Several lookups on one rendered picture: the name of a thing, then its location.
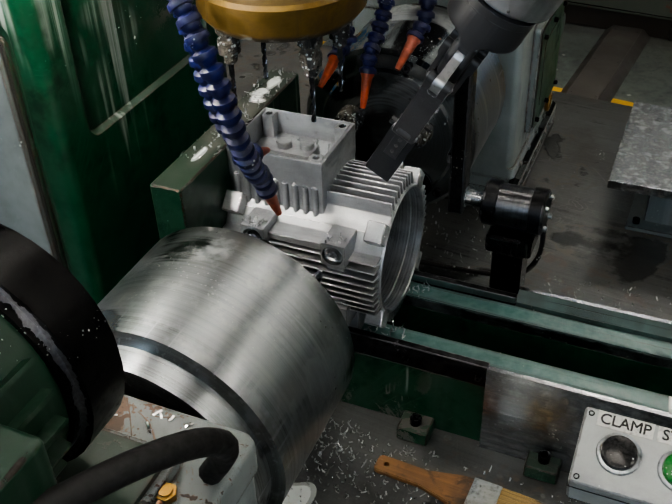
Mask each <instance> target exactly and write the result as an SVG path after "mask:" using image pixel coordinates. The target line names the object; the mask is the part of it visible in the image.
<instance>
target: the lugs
mask: <svg viewBox="0 0 672 504"><path fill-rule="evenodd" d="M404 169H405V170H410V171H413V177H414V183H416V184H417V185H419V186H420V187H421V188H422V184H423V180H424V177H425V173H424V172H423V171H422V170H421V169H420V168H415V167H410V166H404ZM246 204H247V196H246V194H244V193H242V192H238V191H234V190H229V189H227V190H226V193H225V197H224V201H223V204H222V210H224V211H226V212H228V213H232V214H237V215H241V216H243V215H244V212H245V208H246ZM389 230H390V227H389V226H388V225H387V224H385V223H382V222H377V221H372V220H368V222H367V225H366V229H365V233H364V237H363V241H364V242H365V243H367V244H369V245H374V246H378V247H383V248H384V247H385V245H386V241H387V237H388V234H389ZM421 256H422V252H421V251H420V250H419V255H418V259H417V263H416V266H415V270H418V268H419V264H420V260H421ZM388 317H389V312H386V311H379V313H378V314H377V315H376V316H371V315H367V314H366V316H365V320H364V323H366V324H369V325H373V326H376V327H380V328H386V324H387V321H388Z"/></svg>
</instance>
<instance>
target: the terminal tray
mask: <svg viewBox="0 0 672 504"><path fill-rule="evenodd" d="M311 117H312V115H306V114H301V113H295V112H289V111H284V110H278V109H273V108H267V107H265V108H264V109H263V110H262V111H261V112H260V113H259V114H258V115H257V116H256V117H255V118H254V119H253V120H252V121H251V122H250V123H249V124H248V125H247V126H246V131H247V132H248V133H249V135H250V138H251V140H250V141H251V142H252V143H256V144H258V145H259V146H261V147H269V148H270V152H269V153H268V154H266V155H265V156H263V159H262V162H263V163H264V164H265V165H267V166H268V168H269V169H270V172H271V173H272V175H273V177H274V182H275V183H276V184H277V186H278V191H277V193H276V195H277V198H278V201H279V204H280V205H282V206H283V207H284V210H288V209H289V208H290V207H291V208H293V211H294V212H295V213H296V212H298V211H299V209H301V210H303V213H304V214H305V215H307V214H308V213H309V211H310V212H313V216H314V217H317V216H318V215H319V214H324V212H325V209H326V206H327V204H328V203H327V190H330V185H331V184H333V181H334V178H336V177H337V173H338V174H339V173H340V169H343V166H345V165H346V163H348V161H351V159H353V160H355V152H356V138H355V123H351V122H345V121H340V120H334V119H328V118H323V117H317V116H316V118H317V121H316V122H314V123H313V122H311ZM290 135H291V136H293V137H294V138H293V137H291V136H290ZM275 136H277V139H276V137H275ZM283 136H284V137H283ZM285 136H287V137H285ZM299 137H300V139H301V140H300V141H298V140H297V139H299ZM314 139H316V141H317V142H318V139H319V142H318V143H317V144H314V142H315V140H314ZM320 139H321V140H322V141H323V142H324V143H325V144H324V143H322V142H321V141H320ZM276 141H277V143H276ZM315 143H316V142H315ZM327 144H330V149H329V152H327V151H328V145H327ZM271 145H272V146H271ZM272 147H273V148H272ZM319 147H320V149H321V150H320V149H319ZM226 149H227V157H228V166H229V174H230V176H231V184H232V190H234V191H238V192H242V193H244V194H246V196H247V202H250V201H251V199H255V203H256V204H259V203H260V202H261V201H264V204H265V206H269V204H268V203H267V202H266V200H265V199H262V198H259V196H258V195H257V192H256V189H255V188H254V187H253V185H252V184H251V183H250V182H248V180H247V179H246V178H245V177H244V175H243V173H242V172H241V171H240V169H239V167H238V166H237V165H235V164H234V163H233V160H232V155H231V151H230V150H229V148H228V147H227V146H226ZM319 151H320V153H321V154H322V155H323V156H322V155H321V154H320V153H319ZM325 151H326V153H327V154H325ZM324 155H325V156H324Z"/></svg>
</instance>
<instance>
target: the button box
mask: <svg viewBox="0 0 672 504"><path fill-rule="evenodd" d="M614 435H622V436H625V437H627V438H629V439H631V440H632V441H633V442H634V443H635V445H636V447H637V449H638V459H637V462H636V464H635V465H634V466H633V467H632V468H630V469H628V470H625V471H617V470H614V469H612V468H610V467H608V466H607V465H606V464H605V463H604V462H603V460H602V458H601V452H600V451H601V446H602V444H603V442H604V441H605V440H606V439H607V438H608V437H610V436H614ZM670 454H672V429H670V428H667V427H663V426H659V425H655V424H652V423H648V422H644V421H640V420H637V419H633V418H629V417H625V416H622V415H618V414H614V413H610V412H607V411H603V410H599V409H595V408H592V407H587V408H586V409H585V412H584V416H583V420H582V424H581V428H580V432H579V436H578V440H577V444H576V448H575V452H574V456H573V460H572V464H571V468H570V472H569V476H568V480H567V484H566V486H567V492H566V495H567V496H568V497H570V498H573V499H577V500H580V501H583V502H587V503H590V504H672V485H671V484H669V483H668V482H667V480H666V479H665V478H664V476H663V473H662V465H663V462H664V460H665V459H666V457H667V456H668V455H670Z"/></svg>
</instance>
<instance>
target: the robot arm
mask: <svg viewBox="0 0 672 504"><path fill-rule="evenodd" d="M563 1H564V0H449V1H448V4H447V12H448V16H449V18H450V20H451V22H452V24H453V25H454V26H455V28H454V29H453V30H452V32H451V34H450V35H449V36H447V38H445V40H444V41H443V42H442V45H441V46H440V47H439V49H438V55H437V57H436V58H435V60H434V61H433V62H432V64H431V65H430V67H429V68H428V70H427V71H426V79H425V80H424V82H423V84H422V85H421V87H420V88H419V90H418V91H417V93H416V94H415V96H414V97H413V99H412V100H411V102H410V103H409V105H408V106H407V108H406V109H405V111H404V112H403V113H402V114H400V116H399V117H398V116H396V115H395V114H394V116H393V117H392V118H391V119H390V120H389V122H390V123H391V124H393V125H392V126H391V128H390V129H389V131H388V132H387V134H386V135H385V137H384V138H383V139H382V141H381V142H380V144H379V145H378V147H377V148H376V150H375V151H374V152H373V154H372V155H371V157H370V158H369V160H368V161H367V163H366V164H365V166H366V167H367V168H369V169H370V170H371V171H373V172H374V173H375V174H377V175H378V176H379V177H381V178H382V179H383V180H385V181H386V182H388V181H389V180H390V178H391V177H392V176H393V174H394V173H395V172H396V170H397V169H398V167H399V166H400V165H401V163H402V162H403V161H404V159H405V158H406V157H407V155H408V154H409V153H410V151H411V150H412V148H413V147H414V146H415V144H416V143H417V142H418V140H419V139H420V138H421V136H422V135H423V133H424V132H425V131H424V130H423V129H425V130H426V131H427V132H429V133H430V131H431V130H432V129H433V127H434V125H433V124H432V123H431V122H430V119H431V118H432V116H433V115H434V114H436V113H437V112H438V109H439V107H440V105H441V104H442V102H443V101H444V100H445V98H446V97H447V96H448V95H449V94H452V95H453V94H455V93H456V92H457V91H458V89H459V88H460V87H461V85H462V84H463V83H464V81H465V80H466V78H467V77H469V76H472V75H473V74H474V72H475V71H476V69H478V68H479V66H480V65H481V63H482V61H483V60H484V58H486V57H487V55H488V54H489V52H491V53H495V54H508V53H511V52H513V51H515V50H516V49H517V48H518V46H519V45H520V44H521V43H522V42H523V40H524V39H525V37H526V36H527V35H528V33H529V32H530V31H531V29H532V28H533V27H534V25H535V24H536V23H542V22H545V21H547V20H548V19H550V18H551V17H552V15H553V14H554V13H555V11H556V10H557V9H558V8H559V6H560V5H561V4H562V2H563Z"/></svg>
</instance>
